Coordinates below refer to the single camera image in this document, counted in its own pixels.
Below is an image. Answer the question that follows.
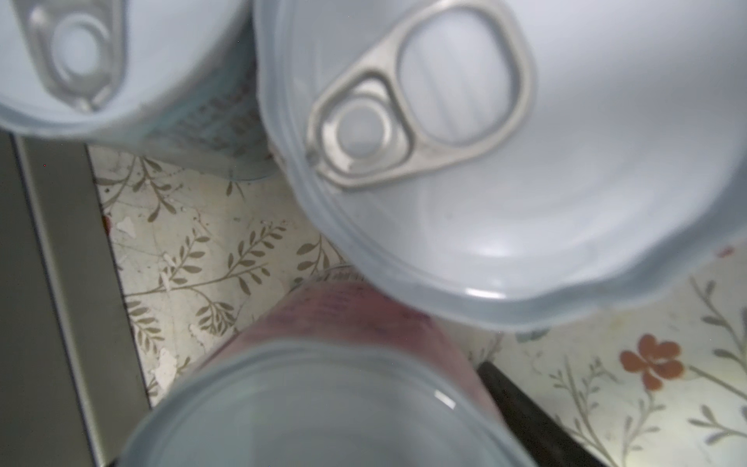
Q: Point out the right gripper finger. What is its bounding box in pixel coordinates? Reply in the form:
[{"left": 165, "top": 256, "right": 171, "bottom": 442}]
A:
[{"left": 477, "top": 361, "right": 604, "bottom": 467}]

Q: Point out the pink label can front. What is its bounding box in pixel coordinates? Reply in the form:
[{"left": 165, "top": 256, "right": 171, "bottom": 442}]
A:
[{"left": 118, "top": 266, "right": 533, "bottom": 466}]

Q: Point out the pink label can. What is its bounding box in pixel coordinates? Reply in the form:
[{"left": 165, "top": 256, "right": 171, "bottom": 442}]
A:
[
  {"left": 253, "top": 1, "right": 746, "bottom": 330},
  {"left": 118, "top": 266, "right": 533, "bottom": 466}
]

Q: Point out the floral patterned mat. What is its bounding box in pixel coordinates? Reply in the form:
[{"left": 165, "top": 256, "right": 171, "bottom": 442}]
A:
[{"left": 89, "top": 147, "right": 746, "bottom": 466}]

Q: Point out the teal label can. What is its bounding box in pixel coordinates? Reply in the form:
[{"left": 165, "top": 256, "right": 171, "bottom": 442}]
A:
[{"left": 1, "top": 1, "right": 276, "bottom": 181}]

